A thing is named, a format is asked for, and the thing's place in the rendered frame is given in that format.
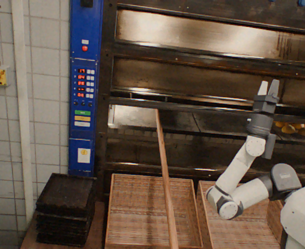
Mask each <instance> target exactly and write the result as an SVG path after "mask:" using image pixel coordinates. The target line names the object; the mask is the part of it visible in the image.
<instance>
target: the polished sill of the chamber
mask: <svg viewBox="0 0 305 249"><path fill-rule="evenodd" d="M162 131H163V138H167V139H178V140H189V141H201V142H213V143H224V144H235V145H244V144H245V142H246V138H247V137H246V136H238V135H227V134H217V133H206V132H194V131H183V130H173V129H162ZM107 133H115V134H126V135H137V136H149V137H158V132H157V128H151V127H140V126H129V125H122V124H111V123H109V124H108V129H107ZM274 148H281V149H292V150H304V151H305V142H300V141H289V140H278V139H276V140H275V144H274Z"/></svg>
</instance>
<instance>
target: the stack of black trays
mask: <svg viewBox="0 0 305 249"><path fill-rule="evenodd" d="M96 189H97V178H96V177H87V176H78V175H70V174H61V173H52V174H51V176H50V178H49V180H48V182H47V183H46V185H45V187H44V189H43V191H42V193H41V194H40V196H39V198H38V200H37V202H36V204H35V205H36V209H35V210H36V211H37V212H36V213H35V214H37V218H36V219H35V220H37V221H36V223H37V224H36V226H37V228H36V230H37V231H36V232H37V233H38V235H37V237H36V238H37V240H36V241H39V242H44V243H52V244H61V245H69V246H78V247H84V246H85V244H86V241H87V237H88V234H89V231H90V227H91V223H92V220H93V217H94V214H95V211H96V210H95V208H96V207H95V203H96V193H97V190H96Z"/></svg>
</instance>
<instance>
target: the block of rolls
mask: <svg viewBox="0 0 305 249"><path fill-rule="evenodd" d="M273 122H275V125H276V126H277V127H280V128H282V132H284V133H287V134H292V133H294V131H295V129H297V130H298V134H300V135H303V136H305V127H304V126H305V124H299V123H290V124H292V125H291V126H290V125H289V122H279V121H273Z"/></svg>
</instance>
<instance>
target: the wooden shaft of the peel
mask: <svg viewBox="0 0 305 249"><path fill-rule="evenodd" d="M155 112H156V122H157V132H158V142H159V147H160V157H161V166H162V176H163V186H164V196H165V205H166V215H167V224H168V234H169V244H170V249H179V248H178V240H177V233H176V225H175V218H174V211H173V203H172V199H171V191H170V183H169V176H168V168H167V161H166V154H165V146H164V139H163V131H162V124H161V117H160V110H159V109H155Z"/></svg>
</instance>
